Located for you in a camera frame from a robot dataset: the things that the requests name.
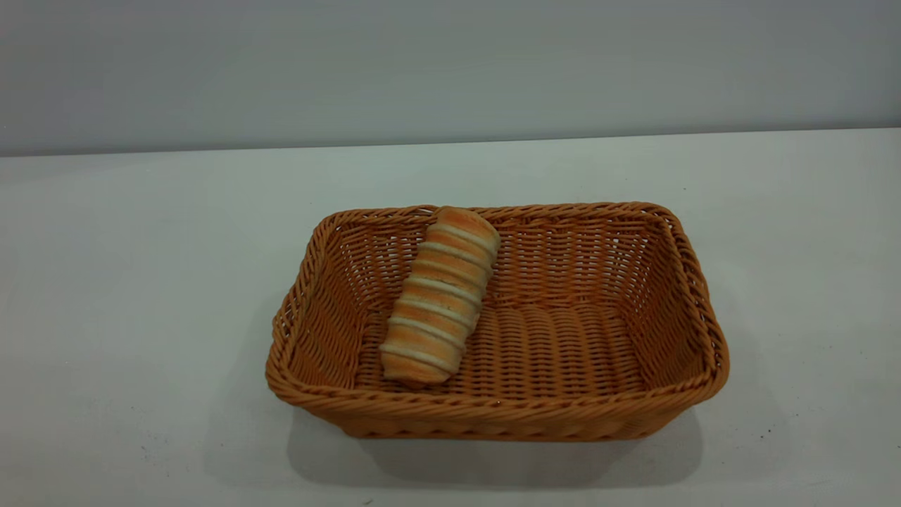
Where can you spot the ridged orange striped bread roll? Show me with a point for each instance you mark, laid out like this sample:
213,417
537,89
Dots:
440,303

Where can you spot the orange woven wicker basket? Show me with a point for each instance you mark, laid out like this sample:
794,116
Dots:
563,415

